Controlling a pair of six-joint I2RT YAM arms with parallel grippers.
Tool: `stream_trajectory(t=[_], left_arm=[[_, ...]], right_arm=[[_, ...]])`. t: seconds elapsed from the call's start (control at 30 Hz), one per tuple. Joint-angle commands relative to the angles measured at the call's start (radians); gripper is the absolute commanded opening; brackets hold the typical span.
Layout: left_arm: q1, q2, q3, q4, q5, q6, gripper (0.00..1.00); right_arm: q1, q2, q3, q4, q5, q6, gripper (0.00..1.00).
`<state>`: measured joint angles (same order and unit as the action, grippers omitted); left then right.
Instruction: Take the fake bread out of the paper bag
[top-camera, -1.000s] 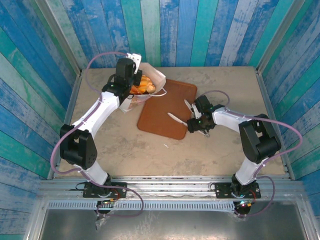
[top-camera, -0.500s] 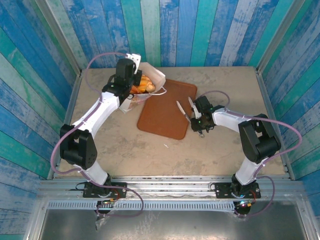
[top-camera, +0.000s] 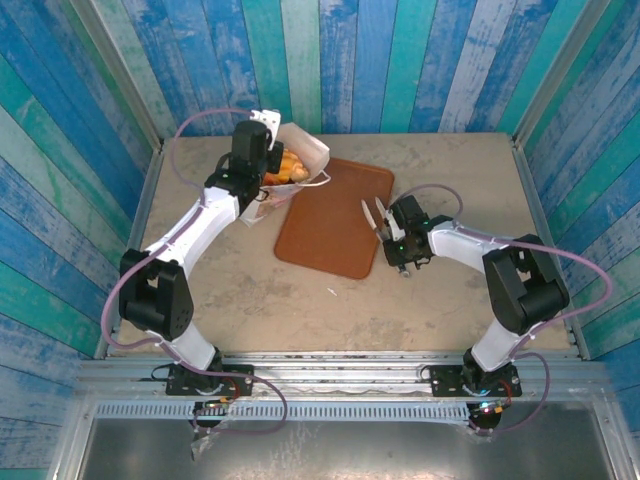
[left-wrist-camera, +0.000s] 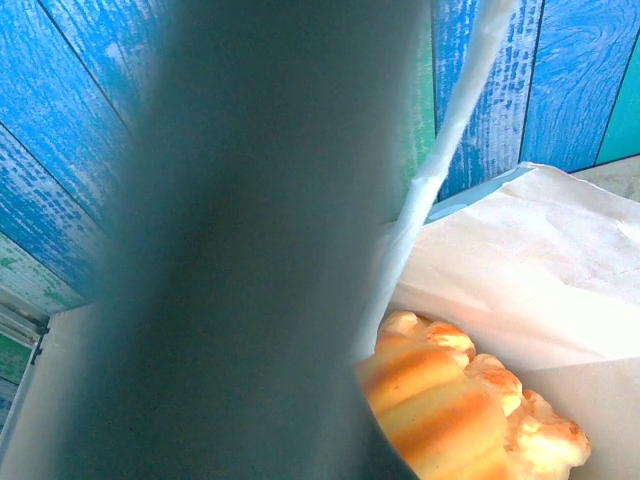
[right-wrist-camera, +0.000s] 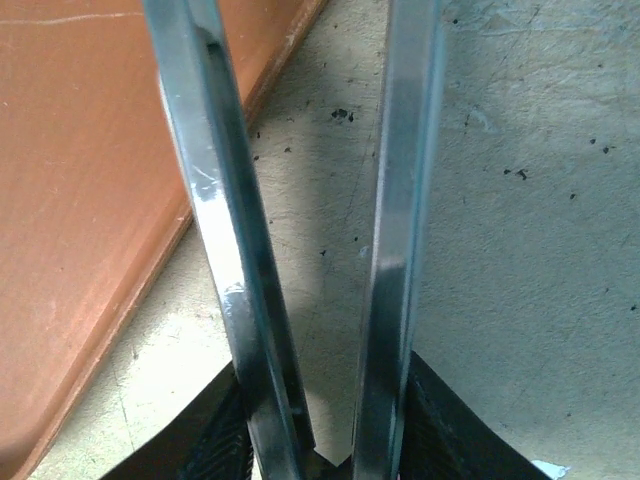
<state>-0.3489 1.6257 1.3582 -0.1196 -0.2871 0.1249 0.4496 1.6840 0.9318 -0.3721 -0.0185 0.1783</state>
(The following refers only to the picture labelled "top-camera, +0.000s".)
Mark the brown plastic tray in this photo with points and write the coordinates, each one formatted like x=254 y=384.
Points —
x=330 y=230

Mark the aluminium front rail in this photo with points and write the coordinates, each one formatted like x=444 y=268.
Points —
x=340 y=375

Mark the aluminium side rail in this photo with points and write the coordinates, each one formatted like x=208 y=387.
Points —
x=137 y=225
x=543 y=225

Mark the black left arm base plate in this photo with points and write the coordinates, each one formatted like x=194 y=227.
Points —
x=240 y=380

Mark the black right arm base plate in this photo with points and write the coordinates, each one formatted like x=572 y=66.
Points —
x=445 y=380

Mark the grey metal panel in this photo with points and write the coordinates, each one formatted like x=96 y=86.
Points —
x=350 y=450

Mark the white printed paper bag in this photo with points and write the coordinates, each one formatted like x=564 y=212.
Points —
x=310 y=145

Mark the aluminium corner post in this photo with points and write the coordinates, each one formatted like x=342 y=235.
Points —
x=121 y=75
x=557 y=75

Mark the clear plastic scrap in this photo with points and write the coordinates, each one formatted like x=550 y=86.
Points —
x=200 y=445

